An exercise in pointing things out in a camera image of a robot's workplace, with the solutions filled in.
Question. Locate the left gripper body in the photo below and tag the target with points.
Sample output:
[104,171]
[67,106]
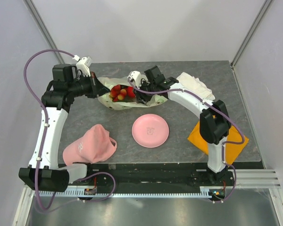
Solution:
[90,89]

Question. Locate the translucent green plastic bag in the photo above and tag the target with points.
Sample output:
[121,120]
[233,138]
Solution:
[106,101]

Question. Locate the red strawberry bunch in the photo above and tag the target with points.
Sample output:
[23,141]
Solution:
[122,93]

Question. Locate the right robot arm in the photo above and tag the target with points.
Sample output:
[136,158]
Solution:
[213,116]

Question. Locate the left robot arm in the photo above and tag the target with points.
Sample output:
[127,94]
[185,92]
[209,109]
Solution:
[69,81]

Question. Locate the white folded towel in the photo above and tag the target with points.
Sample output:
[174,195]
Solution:
[196,86]

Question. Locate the pink plate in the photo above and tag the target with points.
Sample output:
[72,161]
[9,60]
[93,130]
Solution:
[150,130]

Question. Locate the pink baseball cap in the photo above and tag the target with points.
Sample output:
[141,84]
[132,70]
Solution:
[94,146]

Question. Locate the orange folded cloth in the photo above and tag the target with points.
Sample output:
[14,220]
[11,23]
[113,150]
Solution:
[232,151]

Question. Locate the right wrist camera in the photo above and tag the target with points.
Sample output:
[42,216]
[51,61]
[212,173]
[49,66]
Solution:
[137,78]

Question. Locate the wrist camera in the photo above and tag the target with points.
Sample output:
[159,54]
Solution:
[137,78]
[83,64]

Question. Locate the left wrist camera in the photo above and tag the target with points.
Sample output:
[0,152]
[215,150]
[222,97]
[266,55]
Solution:
[83,64]

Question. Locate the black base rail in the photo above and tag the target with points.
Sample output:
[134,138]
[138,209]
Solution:
[154,177]

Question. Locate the left aluminium frame post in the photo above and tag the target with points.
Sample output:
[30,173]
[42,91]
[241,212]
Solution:
[40,23]

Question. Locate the aluminium frame post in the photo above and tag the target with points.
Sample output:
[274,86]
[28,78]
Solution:
[40,23]
[251,31]

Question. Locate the white cable duct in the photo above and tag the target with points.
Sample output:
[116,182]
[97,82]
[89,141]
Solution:
[80,192]

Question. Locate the right aluminium frame post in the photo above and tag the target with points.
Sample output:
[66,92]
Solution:
[251,31]

